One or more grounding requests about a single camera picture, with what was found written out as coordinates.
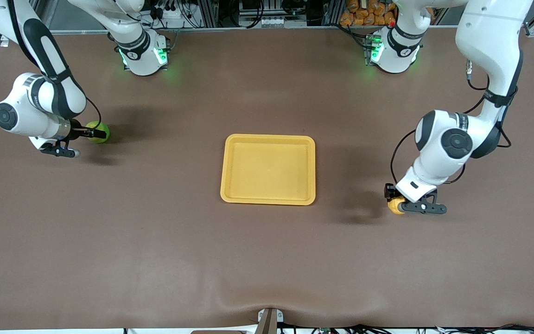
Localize green apple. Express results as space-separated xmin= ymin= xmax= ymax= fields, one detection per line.
xmin=85 ymin=121 xmax=110 ymax=144

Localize yellow potato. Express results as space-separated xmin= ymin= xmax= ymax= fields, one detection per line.
xmin=387 ymin=197 xmax=407 ymax=215

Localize yellow plastic tray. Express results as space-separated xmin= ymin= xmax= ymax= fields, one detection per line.
xmin=220 ymin=134 xmax=317 ymax=206

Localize brown table cover mat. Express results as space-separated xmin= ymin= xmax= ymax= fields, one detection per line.
xmin=0 ymin=28 xmax=534 ymax=331

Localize white power strip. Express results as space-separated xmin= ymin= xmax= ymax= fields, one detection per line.
xmin=153 ymin=5 xmax=194 ymax=22

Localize metal table clamp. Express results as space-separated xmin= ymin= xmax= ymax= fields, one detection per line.
xmin=257 ymin=308 xmax=285 ymax=334

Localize orange snack bag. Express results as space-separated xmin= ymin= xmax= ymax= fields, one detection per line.
xmin=340 ymin=0 xmax=396 ymax=26

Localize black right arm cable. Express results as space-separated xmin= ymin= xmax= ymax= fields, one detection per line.
xmin=84 ymin=96 xmax=103 ymax=131

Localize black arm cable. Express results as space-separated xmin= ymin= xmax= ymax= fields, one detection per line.
xmin=390 ymin=49 xmax=525 ymax=186
xmin=84 ymin=96 xmax=103 ymax=131

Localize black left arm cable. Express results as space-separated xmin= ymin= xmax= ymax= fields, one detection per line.
xmin=390 ymin=49 xmax=525 ymax=186

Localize black cable bundle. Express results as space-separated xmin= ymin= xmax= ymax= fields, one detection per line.
xmin=281 ymin=324 xmax=534 ymax=334

